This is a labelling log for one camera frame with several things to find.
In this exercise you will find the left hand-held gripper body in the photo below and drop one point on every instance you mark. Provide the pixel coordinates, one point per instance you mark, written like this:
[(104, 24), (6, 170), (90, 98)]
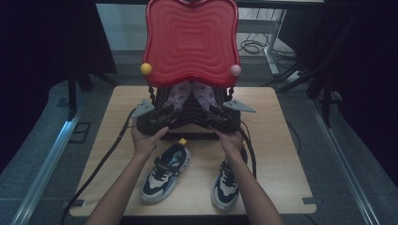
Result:
[(150, 123)]

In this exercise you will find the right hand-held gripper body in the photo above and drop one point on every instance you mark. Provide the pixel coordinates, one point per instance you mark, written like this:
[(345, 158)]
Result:
[(226, 122)]

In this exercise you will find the purple child's shoe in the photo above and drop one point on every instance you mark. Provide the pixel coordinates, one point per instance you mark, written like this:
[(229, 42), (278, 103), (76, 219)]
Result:
[(180, 93), (203, 93)]

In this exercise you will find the navy and white sneaker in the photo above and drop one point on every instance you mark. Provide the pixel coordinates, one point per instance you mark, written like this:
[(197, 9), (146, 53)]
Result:
[(223, 190), (159, 184)]

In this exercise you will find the red and black shoe rack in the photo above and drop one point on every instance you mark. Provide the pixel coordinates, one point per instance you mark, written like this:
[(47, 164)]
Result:
[(191, 47)]

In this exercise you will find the person's left hand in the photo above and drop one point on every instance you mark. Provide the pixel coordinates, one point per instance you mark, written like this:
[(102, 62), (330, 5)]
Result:
[(145, 143)]

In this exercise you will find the person's right hand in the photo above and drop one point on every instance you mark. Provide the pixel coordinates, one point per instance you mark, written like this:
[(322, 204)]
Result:
[(233, 142)]

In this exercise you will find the white power strip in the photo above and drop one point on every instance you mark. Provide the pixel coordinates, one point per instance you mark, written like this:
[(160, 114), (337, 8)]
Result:
[(294, 77)]

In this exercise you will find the black metal stand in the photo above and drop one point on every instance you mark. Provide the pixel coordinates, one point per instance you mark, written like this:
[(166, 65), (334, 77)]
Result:
[(72, 93)]

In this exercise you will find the black curtain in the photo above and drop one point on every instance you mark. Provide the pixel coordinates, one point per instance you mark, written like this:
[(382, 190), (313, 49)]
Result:
[(37, 62), (363, 78)]

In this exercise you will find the white desk frame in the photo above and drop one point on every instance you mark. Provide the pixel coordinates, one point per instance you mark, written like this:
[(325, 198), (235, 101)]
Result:
[(272, 47)]

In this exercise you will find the aluminium floor rail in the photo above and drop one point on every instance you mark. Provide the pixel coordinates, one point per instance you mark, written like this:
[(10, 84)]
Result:
[(47, 168), (341, 162)]

